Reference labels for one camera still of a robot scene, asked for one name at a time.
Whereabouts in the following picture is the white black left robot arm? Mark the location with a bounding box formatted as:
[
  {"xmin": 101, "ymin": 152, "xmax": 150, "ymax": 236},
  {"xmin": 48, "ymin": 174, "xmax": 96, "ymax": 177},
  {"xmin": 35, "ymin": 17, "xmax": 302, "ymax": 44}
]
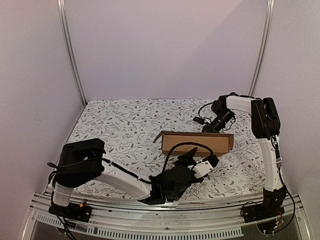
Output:
[{"xmin": 51, "ymin": 138, "xmax": 196, "ymax": 217}]

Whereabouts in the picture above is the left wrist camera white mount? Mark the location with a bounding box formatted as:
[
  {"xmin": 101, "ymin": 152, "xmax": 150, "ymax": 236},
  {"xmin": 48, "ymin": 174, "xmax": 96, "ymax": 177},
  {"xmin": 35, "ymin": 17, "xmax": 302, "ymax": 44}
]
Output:
[{"xmin": 192, "ymin": 155, "xmax": 219, "ymax": 179}]

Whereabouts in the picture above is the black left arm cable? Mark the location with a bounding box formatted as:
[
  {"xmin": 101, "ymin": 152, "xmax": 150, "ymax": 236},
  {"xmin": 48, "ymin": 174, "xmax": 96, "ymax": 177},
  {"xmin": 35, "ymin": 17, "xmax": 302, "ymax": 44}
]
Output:
[{"xmin": 161, "ymin": 141, "xmax": 216, "ymax": 176}]

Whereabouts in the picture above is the right aluminium frame post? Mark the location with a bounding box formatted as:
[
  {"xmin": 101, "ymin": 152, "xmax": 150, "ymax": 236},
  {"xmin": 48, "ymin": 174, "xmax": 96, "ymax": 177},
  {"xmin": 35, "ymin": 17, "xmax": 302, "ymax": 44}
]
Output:
[{"xmin": 248, "ymin": 0, "xmax": 275, "ymax": 97}]

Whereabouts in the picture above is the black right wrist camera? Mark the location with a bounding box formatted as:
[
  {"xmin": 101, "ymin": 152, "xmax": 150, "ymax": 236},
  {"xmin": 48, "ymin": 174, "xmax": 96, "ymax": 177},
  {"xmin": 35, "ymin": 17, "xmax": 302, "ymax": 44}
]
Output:
[{"xmin": 193, "ymin": 116, "xmax": 210, "ymax": 125}]

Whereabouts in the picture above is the aluminium front rail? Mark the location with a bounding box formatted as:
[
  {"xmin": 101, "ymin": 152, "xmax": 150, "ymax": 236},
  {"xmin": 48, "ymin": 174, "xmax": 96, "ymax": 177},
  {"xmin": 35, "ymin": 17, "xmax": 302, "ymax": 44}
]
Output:
[{"xmin": 23, "ymin": 192, "xmax": 313, "ymax": 240}]

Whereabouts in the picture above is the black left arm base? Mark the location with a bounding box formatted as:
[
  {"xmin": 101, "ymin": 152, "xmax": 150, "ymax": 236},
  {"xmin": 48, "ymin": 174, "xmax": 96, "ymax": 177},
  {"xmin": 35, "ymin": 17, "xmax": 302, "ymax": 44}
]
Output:
[{"xmin": 48, "ymin": 202, "xmax": 92, "ymax": 223}]

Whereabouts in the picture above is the aluminium frame post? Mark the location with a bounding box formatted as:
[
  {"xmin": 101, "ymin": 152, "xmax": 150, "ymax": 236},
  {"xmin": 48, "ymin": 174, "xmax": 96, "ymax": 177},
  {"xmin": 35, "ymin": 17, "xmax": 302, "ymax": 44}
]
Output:
[
  {"xmin": 248, "ymin": 0, "xmax": 275, "ymax": 97},
  {"xmin": 57, "ymin": 0, "xmax": 88, "ymax": 107}
]

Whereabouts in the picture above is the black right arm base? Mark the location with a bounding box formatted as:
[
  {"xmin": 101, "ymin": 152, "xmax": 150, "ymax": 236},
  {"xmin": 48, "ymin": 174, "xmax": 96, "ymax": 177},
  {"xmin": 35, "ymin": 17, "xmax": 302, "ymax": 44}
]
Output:
[{"xmin": 240, "ymin": 197, "xmax": 285, "ymax": 223}]

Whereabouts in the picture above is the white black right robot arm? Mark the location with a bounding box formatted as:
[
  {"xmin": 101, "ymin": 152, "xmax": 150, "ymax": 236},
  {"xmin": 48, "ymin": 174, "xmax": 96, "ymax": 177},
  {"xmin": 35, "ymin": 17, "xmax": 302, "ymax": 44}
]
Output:
[{"xmin": 202, "ymin": 92, "xmax": 287, "ymax": 218}]

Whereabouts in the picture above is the floral white table mat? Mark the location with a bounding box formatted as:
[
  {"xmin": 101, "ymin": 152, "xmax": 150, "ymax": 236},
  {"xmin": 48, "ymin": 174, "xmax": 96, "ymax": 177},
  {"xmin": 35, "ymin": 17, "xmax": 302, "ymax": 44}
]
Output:
[{"xmin": 68, "ymin": 99, "xmax": 266, "ymax": 201}]

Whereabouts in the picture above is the brown cardboard box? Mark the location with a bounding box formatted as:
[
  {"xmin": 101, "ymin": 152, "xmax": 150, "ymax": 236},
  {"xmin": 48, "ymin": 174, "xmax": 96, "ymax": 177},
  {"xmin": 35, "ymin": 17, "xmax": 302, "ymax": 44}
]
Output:
[{"xmin": 152, "ymin": 130, "xmax": 235, "ymax": 157}]

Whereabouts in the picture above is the left aluminium frame post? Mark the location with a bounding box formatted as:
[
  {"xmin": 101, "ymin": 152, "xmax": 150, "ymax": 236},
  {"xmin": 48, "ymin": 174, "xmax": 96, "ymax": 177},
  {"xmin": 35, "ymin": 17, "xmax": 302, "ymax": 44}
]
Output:
[{"xmin": 57, "ymin": 0, "xmax": 88, "ymax": 107}]

